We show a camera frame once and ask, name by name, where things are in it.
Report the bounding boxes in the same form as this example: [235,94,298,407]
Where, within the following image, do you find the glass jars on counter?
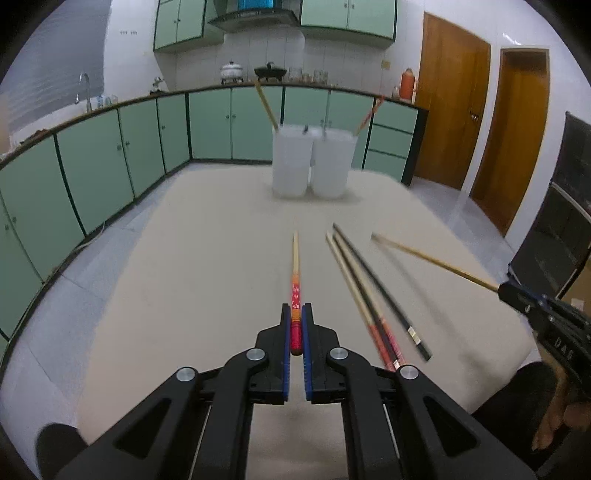
[287,67,329,86]

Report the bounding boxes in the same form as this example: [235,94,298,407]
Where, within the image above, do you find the black glass cabinet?
[508,112,590,298]

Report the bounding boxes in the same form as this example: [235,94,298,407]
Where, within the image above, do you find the orange thermos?
[399,68,418,103]

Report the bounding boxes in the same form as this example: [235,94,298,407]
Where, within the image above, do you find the green cabinet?
[300,0,398,49]
[153,0,228,53]

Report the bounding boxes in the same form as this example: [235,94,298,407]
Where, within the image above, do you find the green lower kitchen cabinets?
[1,84,428,342]

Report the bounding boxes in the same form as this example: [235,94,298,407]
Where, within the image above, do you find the green upper left cabinet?
[153,0,228,53]

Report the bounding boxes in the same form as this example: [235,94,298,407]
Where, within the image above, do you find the chrome sink faucet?
[74,72,92,113]

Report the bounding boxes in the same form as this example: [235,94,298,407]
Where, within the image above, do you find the white plastic container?
[311,128,358,199]
[271,125,320,198]

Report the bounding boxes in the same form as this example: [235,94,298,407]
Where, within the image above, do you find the grey window blind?
[1,0,111,133]

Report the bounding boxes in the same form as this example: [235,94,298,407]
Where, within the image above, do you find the person's right hand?
[532,346,590,451]

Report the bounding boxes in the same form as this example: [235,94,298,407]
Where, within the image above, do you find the black wok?
[253,62,287,83]

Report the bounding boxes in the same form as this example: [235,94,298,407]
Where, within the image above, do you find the red patterned wooden chopstick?
[353,96,385,137]

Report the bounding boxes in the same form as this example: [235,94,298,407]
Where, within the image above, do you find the plain wooden chopstick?
[253,79,279,131]

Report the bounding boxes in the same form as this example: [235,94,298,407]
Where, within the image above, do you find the light wooden chopstick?
[372,232,499,293]

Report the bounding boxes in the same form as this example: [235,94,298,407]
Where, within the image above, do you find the black range hood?
[209,8,300,33]

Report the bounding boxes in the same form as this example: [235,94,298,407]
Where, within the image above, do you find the left white plastic container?
[271,125,320,198]

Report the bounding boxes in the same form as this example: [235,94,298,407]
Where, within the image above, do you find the white cooking pot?
[221,61,245,85]

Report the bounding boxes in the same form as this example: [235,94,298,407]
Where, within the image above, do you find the dark red handled chopstick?
[334,231,406,370]

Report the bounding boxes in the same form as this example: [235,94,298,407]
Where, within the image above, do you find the brown wooden door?
[470,48,550,236]
[416,13,491,190]

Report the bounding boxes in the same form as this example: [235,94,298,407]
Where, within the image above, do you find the black chopstick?
[332,223,432,362]

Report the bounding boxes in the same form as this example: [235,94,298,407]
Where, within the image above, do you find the red orange chopstick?
[290,231,303,356]

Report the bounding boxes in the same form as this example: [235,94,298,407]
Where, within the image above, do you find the blue box on hood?
[238,0,281,11]

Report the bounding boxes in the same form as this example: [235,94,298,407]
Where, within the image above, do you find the right white plastic container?
[311,128,358,199]

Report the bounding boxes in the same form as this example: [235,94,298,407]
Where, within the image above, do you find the green upper right cabinet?
[300,0,398,49]

